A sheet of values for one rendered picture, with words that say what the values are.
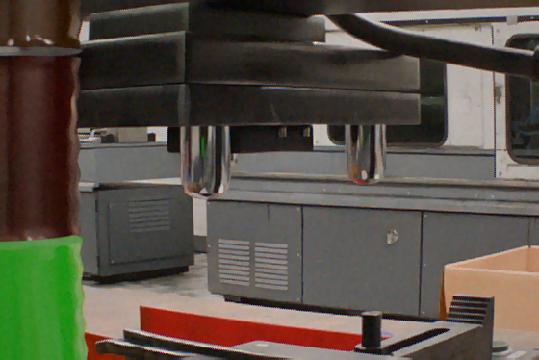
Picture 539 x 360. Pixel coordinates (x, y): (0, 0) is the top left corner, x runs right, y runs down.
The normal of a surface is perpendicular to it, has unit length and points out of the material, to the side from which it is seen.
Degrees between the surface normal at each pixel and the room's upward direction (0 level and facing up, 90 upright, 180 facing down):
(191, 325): 90
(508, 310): 87
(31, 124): 104
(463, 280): 90
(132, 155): 90
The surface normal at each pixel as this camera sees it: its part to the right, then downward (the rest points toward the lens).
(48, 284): 0.74, 0.27
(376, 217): -0.64, 0.04
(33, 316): 0.56, 0.28
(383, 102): 0.80, 0.03
